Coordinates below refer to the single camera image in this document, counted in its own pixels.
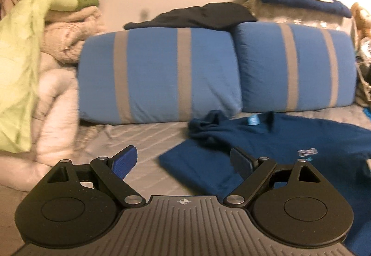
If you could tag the teal cloth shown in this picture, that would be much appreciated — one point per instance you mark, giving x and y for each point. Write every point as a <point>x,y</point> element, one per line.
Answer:
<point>367,112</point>

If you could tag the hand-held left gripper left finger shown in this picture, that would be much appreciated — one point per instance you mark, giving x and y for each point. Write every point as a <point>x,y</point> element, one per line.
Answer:
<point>125,161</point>

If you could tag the light green blanket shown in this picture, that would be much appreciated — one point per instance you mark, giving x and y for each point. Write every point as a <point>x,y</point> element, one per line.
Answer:
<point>20,65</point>

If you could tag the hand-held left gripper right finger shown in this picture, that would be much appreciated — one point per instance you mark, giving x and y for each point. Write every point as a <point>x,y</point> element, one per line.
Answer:
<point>242,162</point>

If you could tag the blue t-shirt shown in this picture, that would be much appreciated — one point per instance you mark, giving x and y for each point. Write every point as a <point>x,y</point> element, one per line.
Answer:
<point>278,140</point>

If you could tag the beige comforter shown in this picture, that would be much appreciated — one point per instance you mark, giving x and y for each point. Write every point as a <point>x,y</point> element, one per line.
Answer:
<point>63,41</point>

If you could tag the blue grey-striped pillow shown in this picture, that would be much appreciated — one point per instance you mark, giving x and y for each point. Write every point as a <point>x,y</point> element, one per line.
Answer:
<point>292,67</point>
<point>150,73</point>

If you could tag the dark navy garment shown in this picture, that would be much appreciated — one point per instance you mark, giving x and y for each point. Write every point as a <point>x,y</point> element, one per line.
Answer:
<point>203,17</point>

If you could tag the grey quilted mattress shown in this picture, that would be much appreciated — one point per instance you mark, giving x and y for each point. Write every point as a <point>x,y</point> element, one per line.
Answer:
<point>145,137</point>

